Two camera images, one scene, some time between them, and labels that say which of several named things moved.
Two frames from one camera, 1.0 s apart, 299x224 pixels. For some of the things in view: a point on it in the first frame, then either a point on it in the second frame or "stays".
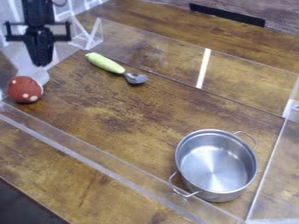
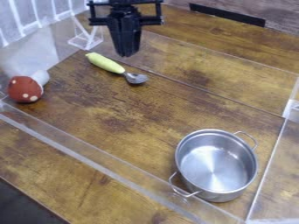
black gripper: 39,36 to 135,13
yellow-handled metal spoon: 133,78 stays
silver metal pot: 216,164 stays
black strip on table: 233,16 stays
